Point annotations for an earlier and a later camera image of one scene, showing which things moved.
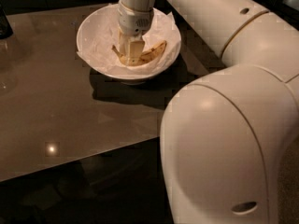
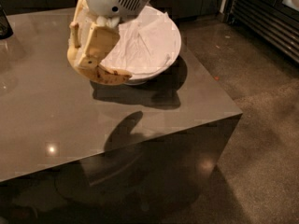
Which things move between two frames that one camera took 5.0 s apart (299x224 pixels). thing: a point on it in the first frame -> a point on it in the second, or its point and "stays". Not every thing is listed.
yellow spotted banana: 146,56 -> 97,74
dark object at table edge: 6,29 stays
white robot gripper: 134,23 -> 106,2
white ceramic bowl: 99,32 stays
